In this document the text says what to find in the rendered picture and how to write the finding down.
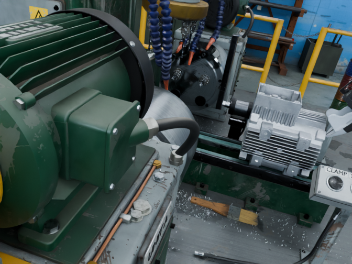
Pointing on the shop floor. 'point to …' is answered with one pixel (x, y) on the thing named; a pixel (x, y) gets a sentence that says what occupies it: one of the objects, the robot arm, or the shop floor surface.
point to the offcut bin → (331, 57)
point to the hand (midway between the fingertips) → (331, 134)
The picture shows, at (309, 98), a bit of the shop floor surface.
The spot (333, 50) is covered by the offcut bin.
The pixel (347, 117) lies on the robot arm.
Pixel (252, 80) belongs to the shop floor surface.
